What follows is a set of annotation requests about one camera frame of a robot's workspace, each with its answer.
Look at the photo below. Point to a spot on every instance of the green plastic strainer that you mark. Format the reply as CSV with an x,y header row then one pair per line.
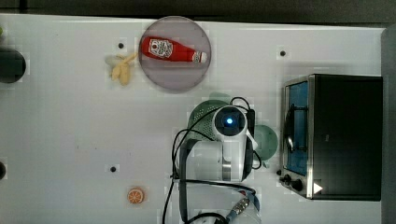
x,y
201,116

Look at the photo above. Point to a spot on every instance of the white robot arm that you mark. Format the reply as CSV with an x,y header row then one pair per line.
x,y
224,159

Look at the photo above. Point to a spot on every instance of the purple round plate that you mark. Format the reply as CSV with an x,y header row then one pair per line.
x,y
176,76

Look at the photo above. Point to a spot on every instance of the green round plate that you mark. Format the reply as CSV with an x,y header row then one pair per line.
x,y
267,141

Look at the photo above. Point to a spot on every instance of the red ketchup bottle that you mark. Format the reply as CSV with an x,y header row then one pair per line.
x,y
160,48

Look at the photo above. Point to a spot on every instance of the peeled banana toy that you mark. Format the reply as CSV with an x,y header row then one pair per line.
x,y
121,67

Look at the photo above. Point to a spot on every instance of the blue bowl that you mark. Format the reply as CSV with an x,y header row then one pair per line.
x,y
254,200

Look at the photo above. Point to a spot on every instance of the orange slice toy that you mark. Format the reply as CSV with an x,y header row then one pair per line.
x,y
136,195

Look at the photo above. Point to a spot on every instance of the black toaster oven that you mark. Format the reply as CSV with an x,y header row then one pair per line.
x,y
331,137

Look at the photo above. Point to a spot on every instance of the black round object at edge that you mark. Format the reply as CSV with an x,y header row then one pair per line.
x,y
12,65

